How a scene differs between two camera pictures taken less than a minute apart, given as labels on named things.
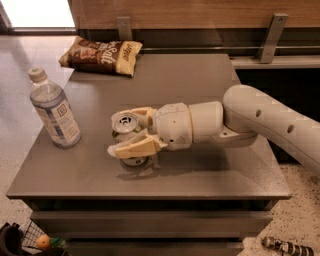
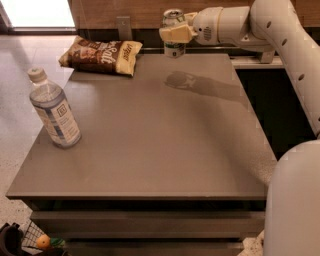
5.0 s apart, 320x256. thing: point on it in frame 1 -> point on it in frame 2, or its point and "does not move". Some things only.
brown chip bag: x=98 y=55 does not move
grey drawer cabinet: x=200 y=200 does not move
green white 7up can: x=126 y=126 -> x=173 y=18
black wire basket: x=29 y=240 does not move
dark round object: x=11 y=240 does not move
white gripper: x=172 y=125 -> x=205 y=26
